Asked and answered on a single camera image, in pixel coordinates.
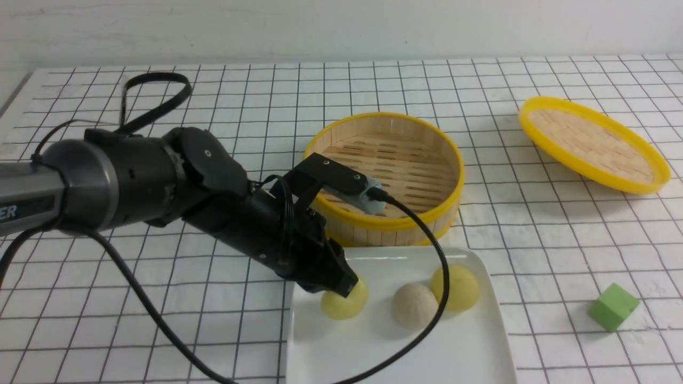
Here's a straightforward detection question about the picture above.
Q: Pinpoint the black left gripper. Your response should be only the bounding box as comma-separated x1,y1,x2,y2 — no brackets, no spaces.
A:
181,190,359,298

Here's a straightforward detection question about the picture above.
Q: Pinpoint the yellow steamed bun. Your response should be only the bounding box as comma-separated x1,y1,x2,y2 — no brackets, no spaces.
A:
320,275,369,321
430,264,480,312

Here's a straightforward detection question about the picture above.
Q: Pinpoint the white steamed bun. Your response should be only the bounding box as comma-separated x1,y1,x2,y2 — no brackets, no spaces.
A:
391,283,438,330

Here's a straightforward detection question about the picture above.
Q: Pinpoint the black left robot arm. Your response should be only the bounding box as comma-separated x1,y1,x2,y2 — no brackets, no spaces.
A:
1,127,358,297

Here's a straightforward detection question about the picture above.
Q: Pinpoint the white square plate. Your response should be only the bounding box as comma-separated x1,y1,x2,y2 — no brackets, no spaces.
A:
286,246,517,383

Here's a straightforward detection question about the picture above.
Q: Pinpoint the yellow rimmed bamboo steamer basket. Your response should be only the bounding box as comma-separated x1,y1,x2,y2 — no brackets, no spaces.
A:
304,112,465,246

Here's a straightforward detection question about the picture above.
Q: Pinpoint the white checkered tablecloth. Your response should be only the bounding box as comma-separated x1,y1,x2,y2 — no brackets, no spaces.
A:
1,54,682,383

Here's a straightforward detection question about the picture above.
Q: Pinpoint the yellow rimmed bamboo steamer lid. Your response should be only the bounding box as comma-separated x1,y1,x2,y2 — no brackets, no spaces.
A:
519,97,671,195

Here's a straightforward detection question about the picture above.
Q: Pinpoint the green cube block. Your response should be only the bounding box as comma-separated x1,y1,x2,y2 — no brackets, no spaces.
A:
587,283,640,333

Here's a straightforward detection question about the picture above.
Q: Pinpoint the black left camera cable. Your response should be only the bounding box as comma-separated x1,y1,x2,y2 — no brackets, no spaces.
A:
0,72,450,384

